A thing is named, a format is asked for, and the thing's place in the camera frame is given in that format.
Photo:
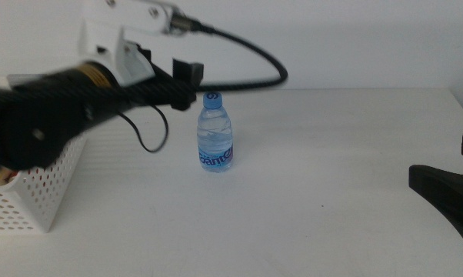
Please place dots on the clear water bottle blue cap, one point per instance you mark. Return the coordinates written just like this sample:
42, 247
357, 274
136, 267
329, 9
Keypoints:
215, 131

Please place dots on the white perforated plastic basket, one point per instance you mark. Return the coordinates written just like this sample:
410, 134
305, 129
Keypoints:
41, 224

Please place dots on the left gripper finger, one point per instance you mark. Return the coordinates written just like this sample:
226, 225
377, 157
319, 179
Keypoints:
183, 102
188, 73

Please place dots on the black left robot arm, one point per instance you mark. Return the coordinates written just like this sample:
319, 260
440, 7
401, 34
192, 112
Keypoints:
35, 127

